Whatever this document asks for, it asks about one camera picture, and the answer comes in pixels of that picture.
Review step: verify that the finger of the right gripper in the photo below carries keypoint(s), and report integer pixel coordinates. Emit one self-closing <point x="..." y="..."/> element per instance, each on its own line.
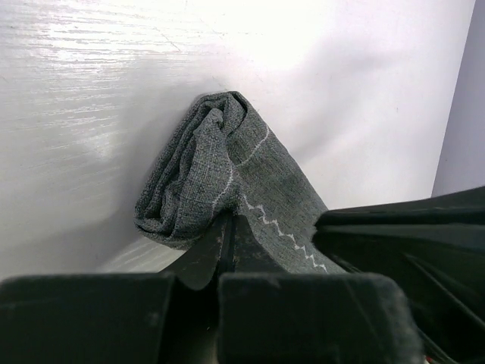
<point x="434" y="250"/>

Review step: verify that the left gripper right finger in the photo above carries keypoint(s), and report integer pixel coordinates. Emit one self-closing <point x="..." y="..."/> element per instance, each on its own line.
<point x="269" y="316"/>

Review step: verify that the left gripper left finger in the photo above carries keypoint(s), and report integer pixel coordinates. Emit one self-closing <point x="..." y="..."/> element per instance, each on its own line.
<point x="164" y="317"/>

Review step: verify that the grey cloth napkin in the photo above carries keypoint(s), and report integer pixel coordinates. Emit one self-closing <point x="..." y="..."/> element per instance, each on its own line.
<point x="224" y="157"/>

